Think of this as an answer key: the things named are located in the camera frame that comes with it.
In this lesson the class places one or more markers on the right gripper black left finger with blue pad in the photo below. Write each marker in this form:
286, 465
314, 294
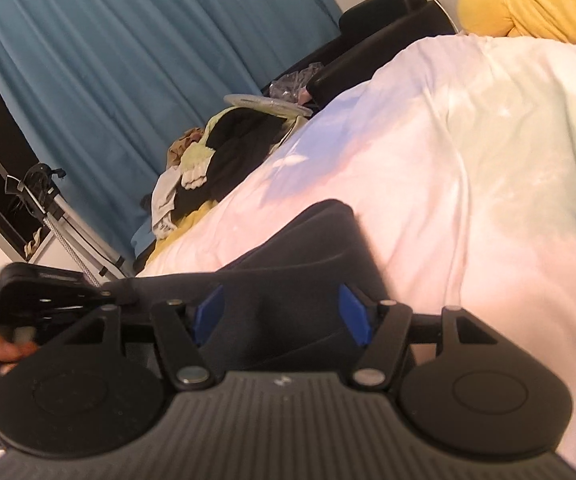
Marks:
180, 330

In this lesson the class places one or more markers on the metal tripod stand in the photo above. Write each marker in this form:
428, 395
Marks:
95, 258

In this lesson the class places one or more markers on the dark navy garment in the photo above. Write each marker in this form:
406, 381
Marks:
281, 298

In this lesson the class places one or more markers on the pastel pink white bed cover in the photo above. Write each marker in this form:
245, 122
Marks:
459, 160

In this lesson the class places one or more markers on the pile of mixed clothes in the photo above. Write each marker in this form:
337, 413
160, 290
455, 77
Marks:
206, 164

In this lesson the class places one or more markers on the teal curtain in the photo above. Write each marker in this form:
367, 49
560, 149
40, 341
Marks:
101, 88

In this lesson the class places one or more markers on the clear crumpled plastic bag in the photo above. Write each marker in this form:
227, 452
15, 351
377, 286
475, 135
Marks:
292, 87

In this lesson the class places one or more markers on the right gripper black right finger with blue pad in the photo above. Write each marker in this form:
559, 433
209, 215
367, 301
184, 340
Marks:
380, 330

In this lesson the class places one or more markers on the black leather armchair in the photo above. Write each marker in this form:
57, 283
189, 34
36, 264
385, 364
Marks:
371, 33

